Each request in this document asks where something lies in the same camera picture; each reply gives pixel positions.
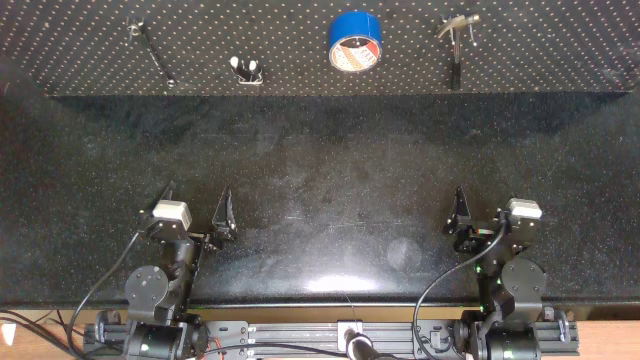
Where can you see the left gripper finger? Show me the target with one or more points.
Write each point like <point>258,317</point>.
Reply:
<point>167,192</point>
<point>225,215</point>

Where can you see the wrench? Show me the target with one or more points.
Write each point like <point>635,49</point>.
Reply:
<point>156,60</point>

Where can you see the hammer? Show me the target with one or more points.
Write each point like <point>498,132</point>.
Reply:
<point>456,60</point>

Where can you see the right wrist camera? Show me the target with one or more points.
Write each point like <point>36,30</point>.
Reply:
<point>524,208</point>

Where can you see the white tag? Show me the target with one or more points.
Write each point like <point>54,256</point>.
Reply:
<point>8,334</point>

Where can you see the black pegboard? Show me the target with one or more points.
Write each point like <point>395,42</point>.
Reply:
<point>300,50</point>

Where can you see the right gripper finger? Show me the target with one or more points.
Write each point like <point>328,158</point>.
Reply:
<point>460,207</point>

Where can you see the black and white pliers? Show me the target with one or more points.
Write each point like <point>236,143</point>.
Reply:
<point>245,70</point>

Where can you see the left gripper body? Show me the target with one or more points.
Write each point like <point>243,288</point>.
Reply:
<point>200,237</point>

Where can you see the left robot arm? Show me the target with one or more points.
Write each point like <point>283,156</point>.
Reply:
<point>150,290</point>

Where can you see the roll of blue tape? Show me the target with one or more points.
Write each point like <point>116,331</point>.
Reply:
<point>350,27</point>

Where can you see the mounting rail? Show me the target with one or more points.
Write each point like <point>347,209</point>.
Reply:
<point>300,332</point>

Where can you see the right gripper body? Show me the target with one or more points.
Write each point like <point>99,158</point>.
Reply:
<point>480,235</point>

